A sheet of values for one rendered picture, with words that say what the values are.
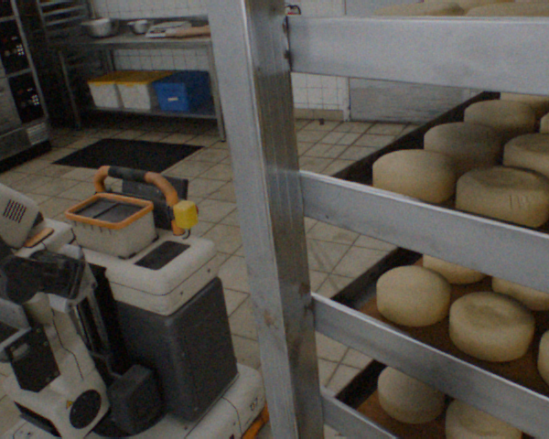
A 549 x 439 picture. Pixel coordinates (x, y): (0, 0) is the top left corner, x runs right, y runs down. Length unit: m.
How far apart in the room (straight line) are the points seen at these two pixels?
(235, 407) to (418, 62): 1.65
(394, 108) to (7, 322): 4.09
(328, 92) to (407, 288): 4.83
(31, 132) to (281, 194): 5.19
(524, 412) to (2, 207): 1.15
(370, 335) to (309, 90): 4.94
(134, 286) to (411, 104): 3.80
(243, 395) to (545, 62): 1.71
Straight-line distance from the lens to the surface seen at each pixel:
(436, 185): 0.34
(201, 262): 1.56
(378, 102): 5.07
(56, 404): 1.57
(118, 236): 1.55
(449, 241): 0.29
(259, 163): 0.31
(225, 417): 1.83
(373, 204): 0.31
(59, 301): 1.30
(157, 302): 1.50
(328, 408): 0.44
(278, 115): 0.31
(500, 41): 0.25
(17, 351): 1.40
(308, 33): 0.31
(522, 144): 0.39
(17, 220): 1.35
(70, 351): 1.55
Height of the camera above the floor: 1.55
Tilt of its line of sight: 27 degrees down
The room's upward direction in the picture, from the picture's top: 7 degrees counter-clockwise
